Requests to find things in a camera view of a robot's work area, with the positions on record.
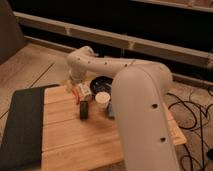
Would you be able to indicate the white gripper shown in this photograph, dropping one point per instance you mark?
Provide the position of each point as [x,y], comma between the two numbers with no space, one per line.
[73,82]

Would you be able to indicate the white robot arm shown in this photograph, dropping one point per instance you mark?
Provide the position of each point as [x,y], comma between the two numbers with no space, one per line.
[137,97]

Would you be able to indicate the dark ceramic bowl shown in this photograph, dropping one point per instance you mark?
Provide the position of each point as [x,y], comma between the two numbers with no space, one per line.
[101,84]

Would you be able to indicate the white bottle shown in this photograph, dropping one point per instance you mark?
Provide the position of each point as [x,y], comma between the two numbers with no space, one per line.
[86,92]

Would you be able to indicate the black remote control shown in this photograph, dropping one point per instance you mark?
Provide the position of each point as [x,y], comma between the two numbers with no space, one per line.
[84,109]

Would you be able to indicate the white paper cup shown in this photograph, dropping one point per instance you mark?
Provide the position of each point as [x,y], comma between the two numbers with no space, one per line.
[102,99]

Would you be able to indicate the dark grey cloth mat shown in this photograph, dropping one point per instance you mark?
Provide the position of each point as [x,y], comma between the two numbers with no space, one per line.
[22,139]

